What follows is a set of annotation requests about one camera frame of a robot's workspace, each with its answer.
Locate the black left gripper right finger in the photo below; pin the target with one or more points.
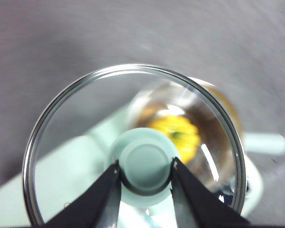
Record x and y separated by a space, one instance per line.
197 199

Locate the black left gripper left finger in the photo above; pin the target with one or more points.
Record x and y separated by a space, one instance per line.
95 202

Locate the glass lid with green knob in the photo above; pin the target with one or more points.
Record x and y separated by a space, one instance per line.
145 166

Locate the yellow pumpkin with green stem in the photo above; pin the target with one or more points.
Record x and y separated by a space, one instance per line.
180 137

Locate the green breakfast machine base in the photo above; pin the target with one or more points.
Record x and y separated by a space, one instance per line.
69 161

